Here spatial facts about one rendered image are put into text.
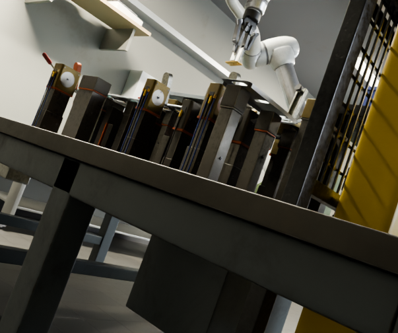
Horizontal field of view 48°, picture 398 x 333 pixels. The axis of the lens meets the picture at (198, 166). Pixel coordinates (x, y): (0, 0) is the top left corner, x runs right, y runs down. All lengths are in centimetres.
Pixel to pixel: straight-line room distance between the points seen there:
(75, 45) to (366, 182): 405
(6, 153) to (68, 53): 334
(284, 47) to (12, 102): 265
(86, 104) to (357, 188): 142
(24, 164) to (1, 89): 314
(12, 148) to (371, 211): 92
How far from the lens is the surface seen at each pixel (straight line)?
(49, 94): 225
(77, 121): 202
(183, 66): 552
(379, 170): 82
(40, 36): 448
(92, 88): 202
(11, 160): 129
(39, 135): 112
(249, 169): 131
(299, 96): 179
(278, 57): 255
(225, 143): 118
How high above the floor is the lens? 66
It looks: 5 degrees up
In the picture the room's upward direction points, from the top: 20 degrees clockwise
